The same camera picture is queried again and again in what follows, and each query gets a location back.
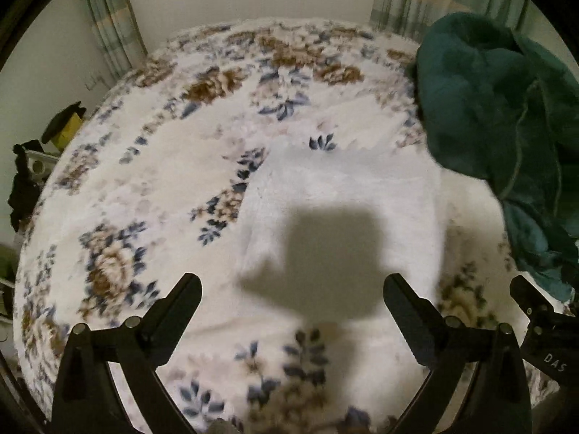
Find white plastic basket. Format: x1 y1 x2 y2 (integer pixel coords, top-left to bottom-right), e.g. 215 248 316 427
27 151 59 182

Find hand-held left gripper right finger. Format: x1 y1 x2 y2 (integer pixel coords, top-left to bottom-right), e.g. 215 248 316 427
383 273 533 434

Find floral bed blanket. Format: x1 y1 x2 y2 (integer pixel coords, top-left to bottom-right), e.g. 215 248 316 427
11 17 566 434

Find yellow box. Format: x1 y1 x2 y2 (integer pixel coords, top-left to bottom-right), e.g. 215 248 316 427
55 113 85 150

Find dark teal plush blanket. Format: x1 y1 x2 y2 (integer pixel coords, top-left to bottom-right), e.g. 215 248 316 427
409 13 579 303

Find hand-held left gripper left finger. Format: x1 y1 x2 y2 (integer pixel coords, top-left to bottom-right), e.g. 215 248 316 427
51 273 203 434

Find white knit sweater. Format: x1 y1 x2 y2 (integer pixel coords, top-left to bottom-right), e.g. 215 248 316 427
235 145 448 326

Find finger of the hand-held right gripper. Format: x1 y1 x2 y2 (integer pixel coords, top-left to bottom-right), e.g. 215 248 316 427
509 275 551 315

